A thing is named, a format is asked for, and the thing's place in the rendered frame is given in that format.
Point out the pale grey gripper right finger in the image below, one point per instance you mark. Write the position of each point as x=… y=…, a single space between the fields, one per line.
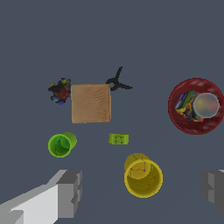
x=214 y=186

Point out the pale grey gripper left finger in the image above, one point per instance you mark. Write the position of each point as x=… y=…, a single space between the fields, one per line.
x=49 y=201

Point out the green plastic cup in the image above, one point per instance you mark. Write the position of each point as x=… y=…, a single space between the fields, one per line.
x=60 y=144

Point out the yellow plastic cup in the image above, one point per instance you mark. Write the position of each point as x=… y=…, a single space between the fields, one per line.
x=143 y=178

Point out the dark red bowl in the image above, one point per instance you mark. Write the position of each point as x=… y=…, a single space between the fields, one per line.
x=178 y=116

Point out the grey round lid can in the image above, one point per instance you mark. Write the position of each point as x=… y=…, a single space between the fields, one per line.
x=206 y=105

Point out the colourful printed box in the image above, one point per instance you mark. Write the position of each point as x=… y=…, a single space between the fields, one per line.
x=183 y=103

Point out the small green block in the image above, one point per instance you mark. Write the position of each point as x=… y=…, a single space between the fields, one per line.
x=118 y=138

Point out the tan wooden block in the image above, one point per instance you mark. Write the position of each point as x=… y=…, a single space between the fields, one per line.
x=91 y=103

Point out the multicoloured marble cluster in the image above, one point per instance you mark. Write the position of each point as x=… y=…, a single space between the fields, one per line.
x=60 y=92

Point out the black clamp tool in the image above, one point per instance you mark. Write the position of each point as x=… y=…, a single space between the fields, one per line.
x=117 y=82

